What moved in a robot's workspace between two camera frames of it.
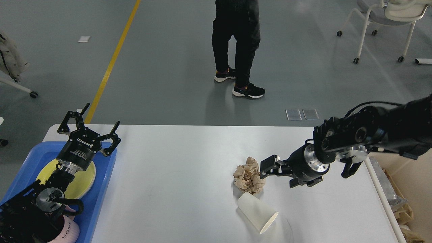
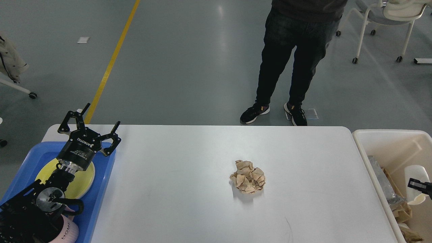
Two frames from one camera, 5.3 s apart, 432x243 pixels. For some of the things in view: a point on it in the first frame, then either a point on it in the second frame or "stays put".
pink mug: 70,232 stays put
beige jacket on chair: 11,62 stays put
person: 240,19 to 308,25
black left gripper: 78,153 stays put
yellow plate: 81,185 stays put
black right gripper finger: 273,165 to 425,187
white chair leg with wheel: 33,94 stays put
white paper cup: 260,215 to 418,172
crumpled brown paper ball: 247,177 stays put
